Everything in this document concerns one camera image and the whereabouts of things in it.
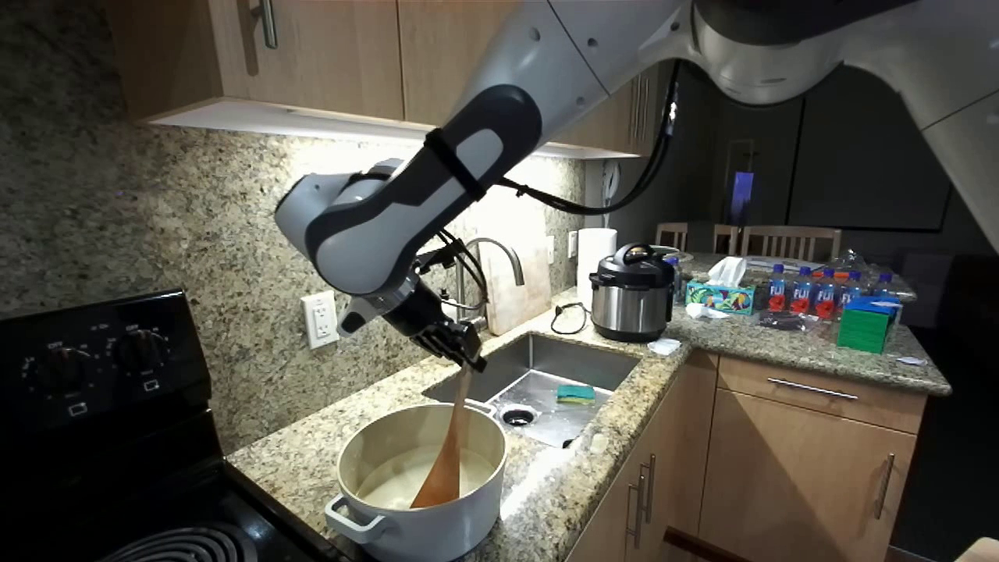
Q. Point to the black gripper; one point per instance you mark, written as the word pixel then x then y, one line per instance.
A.
pixel 415 313

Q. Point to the wooden cooking spoon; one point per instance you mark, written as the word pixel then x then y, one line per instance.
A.
pixel 442 482

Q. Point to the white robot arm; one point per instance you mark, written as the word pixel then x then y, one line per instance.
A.
pixel 555 60

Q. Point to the white enamel cooking pot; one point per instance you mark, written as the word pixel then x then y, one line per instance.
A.
pixel 389 460

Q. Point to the chrome kitchen faucet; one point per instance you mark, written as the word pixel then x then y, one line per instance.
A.
pixel 473 286

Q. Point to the wooden cutting board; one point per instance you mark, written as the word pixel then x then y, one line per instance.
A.
pixel 518 297

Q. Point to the stainless steel sink basin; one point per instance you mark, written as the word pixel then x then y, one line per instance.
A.
pixel 518 385

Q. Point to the green sponge in sink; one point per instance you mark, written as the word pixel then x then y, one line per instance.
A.
pixel 573 393

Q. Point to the white paper towel roll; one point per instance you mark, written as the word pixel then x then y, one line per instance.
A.
pixel 595 243

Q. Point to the stainless steel pressure cooker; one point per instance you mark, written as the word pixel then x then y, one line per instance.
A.
pixel 630 293

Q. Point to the tissue box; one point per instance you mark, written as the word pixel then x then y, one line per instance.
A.
pixel 723 289

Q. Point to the lower wooden counter cabinets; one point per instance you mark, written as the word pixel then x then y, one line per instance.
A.
pixel 741 460

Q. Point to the wooden dining chairs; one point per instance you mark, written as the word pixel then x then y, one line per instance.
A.
pixel 783 240

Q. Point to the pack of red bottles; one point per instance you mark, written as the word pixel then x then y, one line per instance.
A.
pixel 823 293

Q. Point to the black electric stove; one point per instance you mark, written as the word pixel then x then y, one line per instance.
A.
pixel 110 454

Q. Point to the green box on counter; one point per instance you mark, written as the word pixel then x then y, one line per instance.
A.
pixel 864 323

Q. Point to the white wall power outlet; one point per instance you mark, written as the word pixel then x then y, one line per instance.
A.
pixel 320 318

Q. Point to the upper wooden wall cabinets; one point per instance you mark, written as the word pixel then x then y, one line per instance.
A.
pixel 380 69

